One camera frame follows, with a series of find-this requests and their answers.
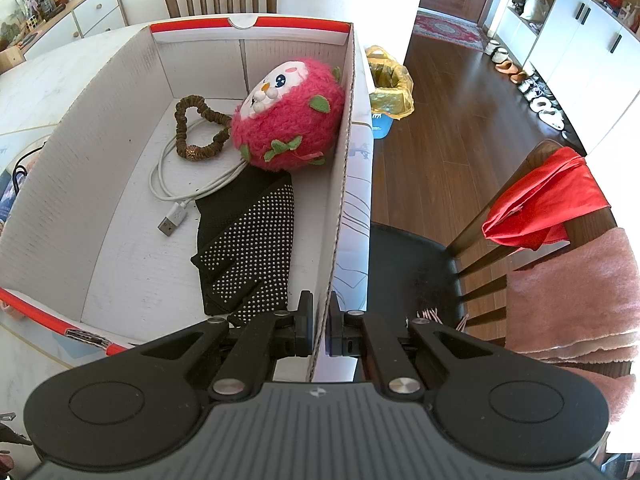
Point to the white wooden sideboard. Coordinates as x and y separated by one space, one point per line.
79 20

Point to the pink strawberry plush toy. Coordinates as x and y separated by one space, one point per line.
291 118

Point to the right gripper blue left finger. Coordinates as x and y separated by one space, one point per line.
304 324

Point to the row of shoes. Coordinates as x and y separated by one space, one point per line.
532 88

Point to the red patterned doormat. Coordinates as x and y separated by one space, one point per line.
449 29

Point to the yellow bag trash bin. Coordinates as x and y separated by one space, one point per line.
392 96

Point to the wooden chair beside table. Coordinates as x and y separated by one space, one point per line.
463 284

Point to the red cloth on chair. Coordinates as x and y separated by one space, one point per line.
532 212

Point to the cardboard box on sideboard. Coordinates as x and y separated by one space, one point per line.
10 58

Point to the white wall cabinet unit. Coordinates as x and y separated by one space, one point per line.
587 53

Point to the pink towel on chair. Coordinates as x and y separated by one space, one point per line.
581 307

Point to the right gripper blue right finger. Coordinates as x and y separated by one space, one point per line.
341 335

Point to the black dotted glove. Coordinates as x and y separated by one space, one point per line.
245 243

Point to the red cardboard shoe box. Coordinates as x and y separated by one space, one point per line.
82 256

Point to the blue tissue pack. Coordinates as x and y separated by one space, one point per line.
7 195

